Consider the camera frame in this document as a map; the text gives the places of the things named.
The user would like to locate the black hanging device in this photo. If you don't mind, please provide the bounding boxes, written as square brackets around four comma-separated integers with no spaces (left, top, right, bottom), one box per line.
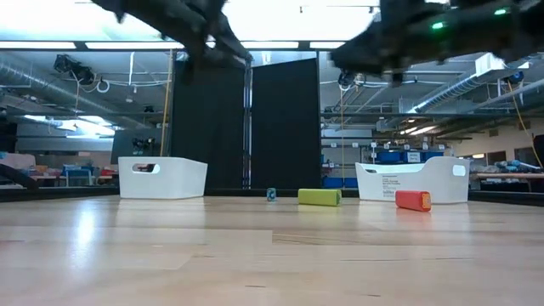
[53,54,97,86]

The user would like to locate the white plastic bin with label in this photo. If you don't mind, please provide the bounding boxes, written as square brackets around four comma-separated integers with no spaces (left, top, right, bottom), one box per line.
[354,156,472,205]

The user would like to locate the blue storage bins row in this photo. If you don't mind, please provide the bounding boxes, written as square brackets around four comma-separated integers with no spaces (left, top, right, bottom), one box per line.
[373,150,445,165]

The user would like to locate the black folding partition screen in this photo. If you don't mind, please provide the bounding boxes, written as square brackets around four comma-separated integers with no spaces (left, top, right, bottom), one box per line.
[170,57,323,190]

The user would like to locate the hanging yellow cable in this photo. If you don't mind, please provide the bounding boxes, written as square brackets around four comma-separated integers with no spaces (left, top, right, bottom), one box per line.
[505,78,544,169]

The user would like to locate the red block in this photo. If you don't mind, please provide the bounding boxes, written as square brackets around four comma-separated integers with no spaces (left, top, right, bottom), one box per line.
[394,190,433,213]

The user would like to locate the green block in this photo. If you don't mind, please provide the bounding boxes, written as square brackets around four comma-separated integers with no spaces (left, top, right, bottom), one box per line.
[297,188,343,208]

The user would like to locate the wooden workbench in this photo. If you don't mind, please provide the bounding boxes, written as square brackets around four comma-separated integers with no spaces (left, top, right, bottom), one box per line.
[475,172,544,192]

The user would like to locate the yellow vertical pole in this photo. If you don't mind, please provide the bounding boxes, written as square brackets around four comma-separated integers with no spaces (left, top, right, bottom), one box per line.
[159,48,175,157]

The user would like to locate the silver ventilation duct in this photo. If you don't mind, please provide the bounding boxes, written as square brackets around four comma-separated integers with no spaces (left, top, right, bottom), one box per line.
[407,53,532,114]

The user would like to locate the grey ceiling duct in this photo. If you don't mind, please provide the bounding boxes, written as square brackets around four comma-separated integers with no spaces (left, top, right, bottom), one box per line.
[0,59,141,128]

